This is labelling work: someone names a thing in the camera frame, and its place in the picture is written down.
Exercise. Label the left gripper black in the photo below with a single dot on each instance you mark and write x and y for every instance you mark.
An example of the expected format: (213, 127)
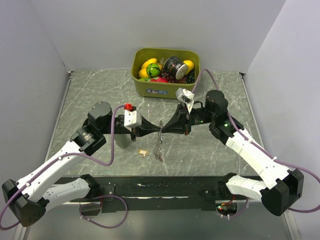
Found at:
(146, 127)

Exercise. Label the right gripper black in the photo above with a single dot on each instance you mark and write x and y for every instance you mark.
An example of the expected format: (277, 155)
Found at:
(180, 123)

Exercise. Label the large keyring with small rings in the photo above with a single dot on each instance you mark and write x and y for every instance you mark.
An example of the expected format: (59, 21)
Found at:
(158, 147)

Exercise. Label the yellow tag key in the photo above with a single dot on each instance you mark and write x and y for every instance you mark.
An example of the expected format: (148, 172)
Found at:
(143, 152)

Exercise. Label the olive green plastic bin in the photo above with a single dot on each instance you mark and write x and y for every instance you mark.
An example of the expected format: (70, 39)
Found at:
(156, 89)

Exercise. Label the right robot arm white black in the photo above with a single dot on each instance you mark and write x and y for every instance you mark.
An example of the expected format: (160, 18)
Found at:
(278, 188)

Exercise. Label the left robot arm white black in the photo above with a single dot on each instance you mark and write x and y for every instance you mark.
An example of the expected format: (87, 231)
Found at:
(32, 196)

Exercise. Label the grey bottle with beige cap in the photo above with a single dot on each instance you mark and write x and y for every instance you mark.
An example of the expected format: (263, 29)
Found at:
(122, 140)

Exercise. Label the dark grapes bunch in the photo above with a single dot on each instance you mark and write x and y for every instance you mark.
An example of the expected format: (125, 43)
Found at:
(187, 79)

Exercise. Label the red toy fruit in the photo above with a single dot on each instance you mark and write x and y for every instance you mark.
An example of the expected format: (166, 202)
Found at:
(158, 80)

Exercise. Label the green watermelon toy ball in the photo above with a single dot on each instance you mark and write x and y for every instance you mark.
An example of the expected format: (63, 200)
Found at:
(153, 70)

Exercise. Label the yellow toy mango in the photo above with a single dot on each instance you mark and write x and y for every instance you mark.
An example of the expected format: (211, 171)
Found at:
(148, 62)

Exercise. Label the black paper cup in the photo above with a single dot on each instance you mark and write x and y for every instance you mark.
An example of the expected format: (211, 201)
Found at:
(175, 67)

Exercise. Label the yellow toy lemon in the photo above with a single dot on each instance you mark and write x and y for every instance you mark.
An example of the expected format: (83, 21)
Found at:
(189, 64)

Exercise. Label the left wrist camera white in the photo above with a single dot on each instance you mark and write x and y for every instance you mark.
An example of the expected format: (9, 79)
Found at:
(132, 117)

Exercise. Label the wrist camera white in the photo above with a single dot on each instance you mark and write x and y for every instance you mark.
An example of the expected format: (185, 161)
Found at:
(132, 117)
(186, 99)

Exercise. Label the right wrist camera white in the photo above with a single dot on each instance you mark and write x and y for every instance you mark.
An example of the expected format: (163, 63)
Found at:
(186, 99)

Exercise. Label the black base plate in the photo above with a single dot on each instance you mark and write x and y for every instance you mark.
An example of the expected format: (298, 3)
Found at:
(148, 193)

